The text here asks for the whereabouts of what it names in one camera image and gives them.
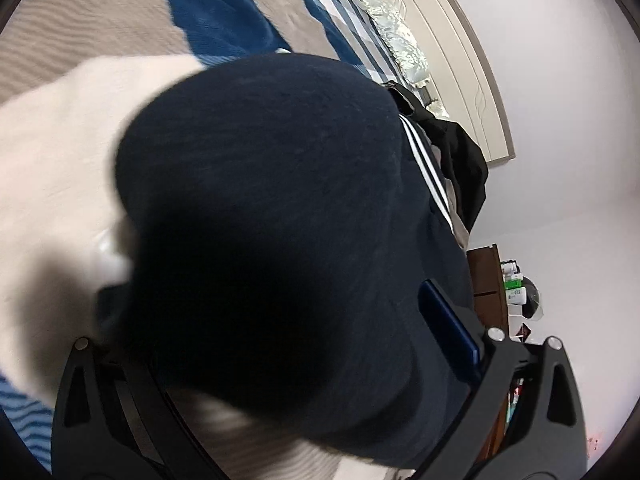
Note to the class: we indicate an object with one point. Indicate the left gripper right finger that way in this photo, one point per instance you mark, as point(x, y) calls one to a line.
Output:
point(523, 418)

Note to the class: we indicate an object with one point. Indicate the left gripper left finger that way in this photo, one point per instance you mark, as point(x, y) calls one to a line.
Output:
point(91, 437)

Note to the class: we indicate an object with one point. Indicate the navy white fleece sweater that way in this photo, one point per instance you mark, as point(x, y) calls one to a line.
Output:
point(263, 243)

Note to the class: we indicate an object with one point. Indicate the white green bottles on dresser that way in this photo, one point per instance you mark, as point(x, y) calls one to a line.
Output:
point(513, 282)

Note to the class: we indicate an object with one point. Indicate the dark wooden dresser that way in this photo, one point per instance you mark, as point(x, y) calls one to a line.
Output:
point(490, 307)

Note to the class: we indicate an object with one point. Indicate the beige garment on bed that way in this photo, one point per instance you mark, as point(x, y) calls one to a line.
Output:
point(447, 200)

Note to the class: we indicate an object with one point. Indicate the black jacket on bed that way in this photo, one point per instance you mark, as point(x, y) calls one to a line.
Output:
point(461, 160)

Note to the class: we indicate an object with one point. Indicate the white bed headboard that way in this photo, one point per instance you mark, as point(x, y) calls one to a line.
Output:
point(462, 83)

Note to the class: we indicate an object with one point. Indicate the blue checkered bed blanket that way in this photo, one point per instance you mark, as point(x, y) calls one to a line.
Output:
point(72, 72)

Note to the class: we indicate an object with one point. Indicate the pale green satin pillow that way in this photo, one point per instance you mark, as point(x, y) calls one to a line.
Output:
point(411, 60)

